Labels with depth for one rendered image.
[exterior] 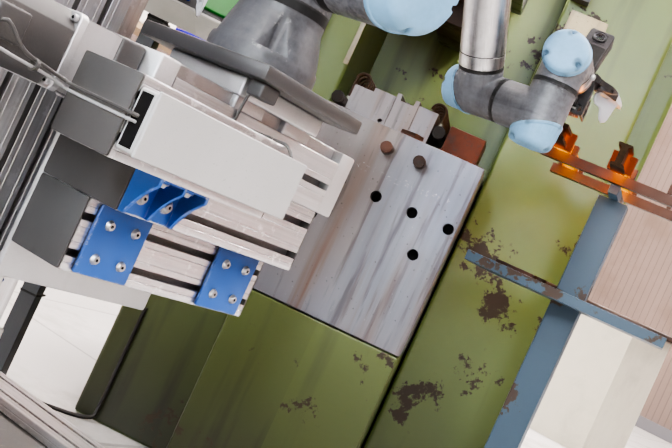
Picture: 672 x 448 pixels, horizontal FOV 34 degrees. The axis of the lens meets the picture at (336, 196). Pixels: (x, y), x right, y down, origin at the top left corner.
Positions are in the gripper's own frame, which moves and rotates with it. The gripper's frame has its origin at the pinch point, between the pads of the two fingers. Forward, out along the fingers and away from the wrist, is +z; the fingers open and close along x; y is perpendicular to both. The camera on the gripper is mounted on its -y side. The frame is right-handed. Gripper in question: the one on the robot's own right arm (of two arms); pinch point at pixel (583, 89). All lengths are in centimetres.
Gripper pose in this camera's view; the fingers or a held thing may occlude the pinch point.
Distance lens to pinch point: 210.6
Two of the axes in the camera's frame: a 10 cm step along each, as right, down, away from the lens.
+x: 8.7, 3.9, -3.0
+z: 2.7, 1.4, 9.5
